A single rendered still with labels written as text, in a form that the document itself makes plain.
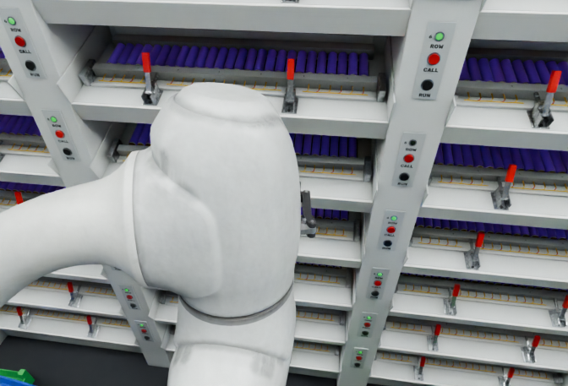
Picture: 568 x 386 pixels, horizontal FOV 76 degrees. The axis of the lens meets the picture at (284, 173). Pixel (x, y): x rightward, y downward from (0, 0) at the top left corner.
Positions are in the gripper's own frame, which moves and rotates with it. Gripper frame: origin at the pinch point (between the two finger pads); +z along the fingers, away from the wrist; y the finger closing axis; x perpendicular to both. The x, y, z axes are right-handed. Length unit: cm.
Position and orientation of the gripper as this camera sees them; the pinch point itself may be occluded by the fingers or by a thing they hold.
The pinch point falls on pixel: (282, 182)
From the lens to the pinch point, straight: 64.1
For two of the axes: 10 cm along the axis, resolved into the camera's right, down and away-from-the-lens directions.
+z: 1.3, -4.4, 8.9
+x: 0.2, -8.9, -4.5
